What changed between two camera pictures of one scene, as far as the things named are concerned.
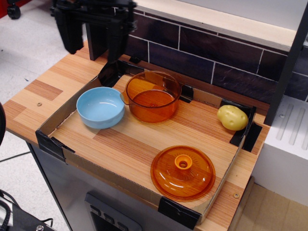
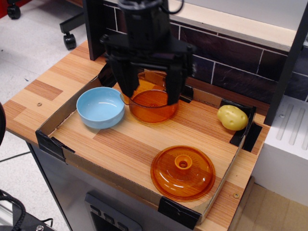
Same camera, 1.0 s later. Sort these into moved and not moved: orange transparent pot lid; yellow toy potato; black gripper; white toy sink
Moved: black gripper
Not moved: yellow toy potato; white toy sink; orange transparent pot lid
